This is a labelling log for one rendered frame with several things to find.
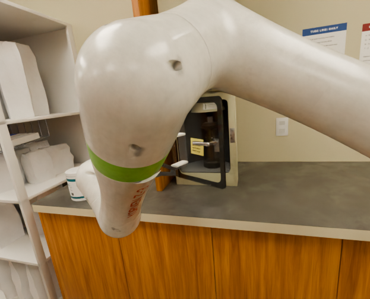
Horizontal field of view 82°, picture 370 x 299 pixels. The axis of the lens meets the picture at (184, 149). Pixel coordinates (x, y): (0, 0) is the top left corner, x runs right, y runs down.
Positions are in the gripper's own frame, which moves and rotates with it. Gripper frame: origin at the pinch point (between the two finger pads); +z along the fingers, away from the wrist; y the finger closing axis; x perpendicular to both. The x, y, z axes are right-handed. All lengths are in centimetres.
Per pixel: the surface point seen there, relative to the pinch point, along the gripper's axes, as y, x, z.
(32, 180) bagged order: -25, 111, -33
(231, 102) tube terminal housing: 15.2, -6.0, 28.9
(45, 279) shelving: -81, 86, -44
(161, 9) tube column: 59, 20, 16
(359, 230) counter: -26, -55, 20
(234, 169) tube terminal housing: -17.2, -6.4, 29.2
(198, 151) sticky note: -5.1, 3.4, 14.1
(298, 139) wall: -13, -20, 84
